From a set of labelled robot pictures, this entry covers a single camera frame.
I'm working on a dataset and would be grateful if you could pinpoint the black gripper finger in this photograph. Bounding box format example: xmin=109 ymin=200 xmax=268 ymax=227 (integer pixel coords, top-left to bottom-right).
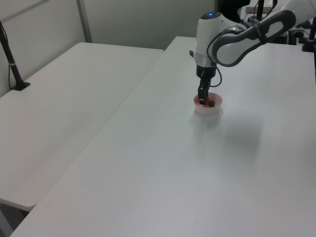
xmin=198 ymin=82 xmax=207 ymax=106
xmin=201 ymin=78 xmax=211 ymax=93

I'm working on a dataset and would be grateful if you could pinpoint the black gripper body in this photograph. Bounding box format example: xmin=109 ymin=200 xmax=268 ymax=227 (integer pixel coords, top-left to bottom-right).
xmin=197 ymin=64 xmax=217 ymax=79

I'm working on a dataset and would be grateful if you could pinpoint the pink plastic bowl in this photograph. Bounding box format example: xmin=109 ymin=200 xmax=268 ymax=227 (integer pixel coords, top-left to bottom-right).
xmin=193 ymin=92 xmax=223 ymax=116

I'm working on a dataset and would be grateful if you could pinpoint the thin black pole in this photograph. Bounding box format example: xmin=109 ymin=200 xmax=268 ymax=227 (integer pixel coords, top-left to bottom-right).
xmin=256 ymin=0 xmax=265 ymax=21

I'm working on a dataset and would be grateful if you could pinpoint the black stand pole with clamp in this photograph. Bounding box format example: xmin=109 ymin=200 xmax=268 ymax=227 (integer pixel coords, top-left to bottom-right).
xmin=301 ymin=0 xmax=316 ymax=52

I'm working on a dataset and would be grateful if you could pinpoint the white side table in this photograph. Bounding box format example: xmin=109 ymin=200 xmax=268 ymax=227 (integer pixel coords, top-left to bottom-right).
xmin=0 ymin=42 xmax=165 ymax=208

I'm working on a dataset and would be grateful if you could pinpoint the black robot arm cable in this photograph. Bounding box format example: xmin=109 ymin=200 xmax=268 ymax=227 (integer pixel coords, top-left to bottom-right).
xmin=206 ymin=26 xmax=247 ymax=88

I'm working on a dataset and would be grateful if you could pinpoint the grey partition post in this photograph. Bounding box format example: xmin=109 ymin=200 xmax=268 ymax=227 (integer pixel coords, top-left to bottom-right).
xmin=76 ymin=0 xmax=93 ymax=43

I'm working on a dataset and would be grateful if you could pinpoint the black camera pole with base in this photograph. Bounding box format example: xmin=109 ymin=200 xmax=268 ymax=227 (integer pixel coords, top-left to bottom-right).
xmin=0 ymin=19 xmax=31 ymax=91

